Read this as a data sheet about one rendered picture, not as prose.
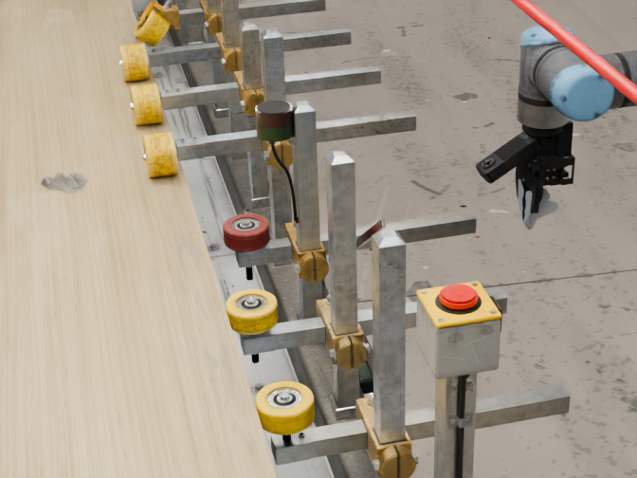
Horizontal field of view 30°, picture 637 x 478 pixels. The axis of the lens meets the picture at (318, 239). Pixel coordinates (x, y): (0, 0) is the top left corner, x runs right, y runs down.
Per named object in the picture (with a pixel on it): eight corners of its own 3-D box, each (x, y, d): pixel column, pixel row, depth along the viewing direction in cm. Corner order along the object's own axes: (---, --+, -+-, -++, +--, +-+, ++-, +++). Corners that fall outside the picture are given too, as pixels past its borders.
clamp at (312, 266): (312, 243, 216) (311, 218, 213) (329, 281, 204) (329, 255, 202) (282, 248, 215) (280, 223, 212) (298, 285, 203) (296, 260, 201)
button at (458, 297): (469, 293, 125) (470, 280, 125) (482, 314, 122) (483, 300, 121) (433, 299, 125) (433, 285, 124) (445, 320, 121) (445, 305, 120)
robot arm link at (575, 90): (631, 65, 187) (599, 40, 197) (562, 74, 185) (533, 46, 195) (626, 120, 191) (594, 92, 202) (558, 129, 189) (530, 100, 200)
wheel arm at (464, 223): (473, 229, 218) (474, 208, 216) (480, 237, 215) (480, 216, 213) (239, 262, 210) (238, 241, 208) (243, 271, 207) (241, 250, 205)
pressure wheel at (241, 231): (267, 264, 214) (263, 208, 209) (276, 286, 208) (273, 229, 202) (224, 270, 213) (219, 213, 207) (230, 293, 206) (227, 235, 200)
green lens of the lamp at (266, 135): (289, 124, 197) (288, 112, 196) (297, 138, 191) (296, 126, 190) (253, 129, 196) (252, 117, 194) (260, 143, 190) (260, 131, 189)
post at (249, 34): (268, 229, 261) (255, 19, 238) (271, 236, 258) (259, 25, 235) (252, 230, 261) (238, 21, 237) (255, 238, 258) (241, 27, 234)
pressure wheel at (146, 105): (155, 75, 242) (161, 107, 239) (156, 99, 249) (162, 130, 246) (126, 79, 241) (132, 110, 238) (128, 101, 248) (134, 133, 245)
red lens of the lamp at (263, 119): (288, 110, 195) (288, 98, 194) (296, 124, 190) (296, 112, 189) (252, 115, 194) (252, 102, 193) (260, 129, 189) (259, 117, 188)
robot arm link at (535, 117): (530, 110, 202) (508, 89, 210) (529, 136, 204) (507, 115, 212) (579, 102, 203) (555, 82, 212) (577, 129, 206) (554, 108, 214)
